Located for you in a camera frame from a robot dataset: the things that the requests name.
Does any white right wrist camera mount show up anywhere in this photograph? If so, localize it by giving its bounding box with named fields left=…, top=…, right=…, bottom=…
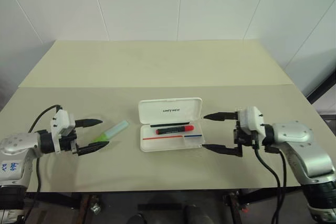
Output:
left=235, top=106, right=267, bottom=141

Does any white hard pencil case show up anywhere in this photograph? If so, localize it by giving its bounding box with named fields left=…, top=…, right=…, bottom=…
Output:
left=138, top=97, right=205, bottom=153

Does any black metal rack frame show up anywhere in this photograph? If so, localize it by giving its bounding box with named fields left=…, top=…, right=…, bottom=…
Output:
left=306, top=70, right=336, bottom=105

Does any green capped translucent marker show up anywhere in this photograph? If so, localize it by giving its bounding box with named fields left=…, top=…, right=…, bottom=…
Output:
left=91, top=120, right=129, bottom=143

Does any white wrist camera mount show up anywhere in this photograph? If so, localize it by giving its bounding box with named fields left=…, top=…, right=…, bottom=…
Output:
left=235, top=106, right=267, bottom=141
left=49, top=108, right=77, bottom=154

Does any red marker with black label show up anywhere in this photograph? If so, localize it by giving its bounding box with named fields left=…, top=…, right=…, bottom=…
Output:
left=155, top=125, right=196, bottom=136

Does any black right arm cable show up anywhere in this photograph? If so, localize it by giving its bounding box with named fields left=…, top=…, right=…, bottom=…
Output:
left=253, top=144, right=289, bottom=224

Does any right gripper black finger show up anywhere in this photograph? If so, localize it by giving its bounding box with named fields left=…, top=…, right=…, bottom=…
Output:
left=202, top=143, right=244, bottom=159
left=203, top=111, right=240, bottom=122

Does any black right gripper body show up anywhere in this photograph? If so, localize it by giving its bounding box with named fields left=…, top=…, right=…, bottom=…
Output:
left=233, top=121, right=260, bottom=150

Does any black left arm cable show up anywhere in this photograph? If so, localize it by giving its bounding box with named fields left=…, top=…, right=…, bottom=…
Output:
left=25, top=104, right=62, bottom=224

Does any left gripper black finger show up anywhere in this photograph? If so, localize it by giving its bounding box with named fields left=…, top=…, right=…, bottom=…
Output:
left=75, top=118, right=104, bottom=128
left=77, top=141, right=110, bottom=156

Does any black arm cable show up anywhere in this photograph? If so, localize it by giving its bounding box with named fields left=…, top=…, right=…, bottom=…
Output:
left=25, top=104, right=62, bottom=224
left=253, top=144, right=289, bottom=224

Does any black metal table frame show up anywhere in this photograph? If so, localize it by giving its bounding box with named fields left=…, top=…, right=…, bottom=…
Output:
left=23, top=186, right=312, bottom=224

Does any thin black pen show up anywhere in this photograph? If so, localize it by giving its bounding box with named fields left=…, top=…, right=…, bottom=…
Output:
left=150, top=120, right=191, bottom=127

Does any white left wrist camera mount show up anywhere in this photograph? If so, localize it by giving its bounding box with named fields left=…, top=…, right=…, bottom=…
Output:
left=49, top=108, right=77, bottom=154

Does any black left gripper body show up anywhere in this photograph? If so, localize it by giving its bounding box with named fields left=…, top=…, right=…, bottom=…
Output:
left=59, top=132, right=80, bottom=155

